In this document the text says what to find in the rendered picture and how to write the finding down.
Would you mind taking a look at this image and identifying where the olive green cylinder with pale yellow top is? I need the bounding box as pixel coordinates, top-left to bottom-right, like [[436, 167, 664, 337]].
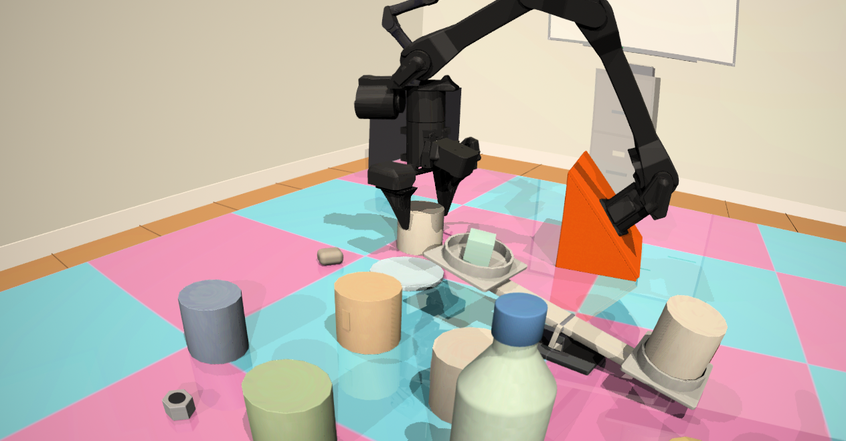
[[242, 359, 337, 441]]

